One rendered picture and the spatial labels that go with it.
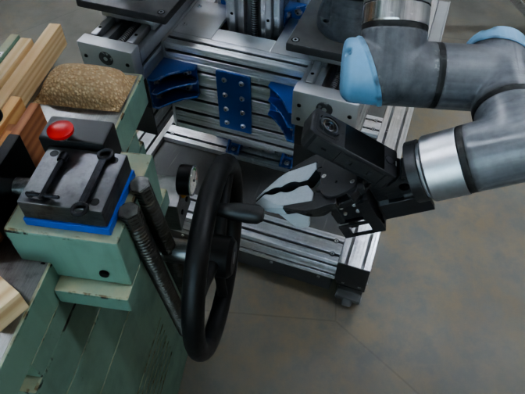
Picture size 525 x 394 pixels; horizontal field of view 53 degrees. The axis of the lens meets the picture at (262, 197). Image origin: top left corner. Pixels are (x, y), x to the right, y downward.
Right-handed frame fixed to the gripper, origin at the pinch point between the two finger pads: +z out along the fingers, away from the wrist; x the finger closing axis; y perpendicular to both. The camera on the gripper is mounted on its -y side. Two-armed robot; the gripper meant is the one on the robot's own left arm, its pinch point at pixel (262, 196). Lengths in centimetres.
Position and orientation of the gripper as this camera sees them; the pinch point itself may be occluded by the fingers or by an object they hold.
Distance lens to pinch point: 66.9
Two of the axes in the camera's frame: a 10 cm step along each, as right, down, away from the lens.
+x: 1.5, -7.6, 6.3
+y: 4.9, 6.1, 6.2
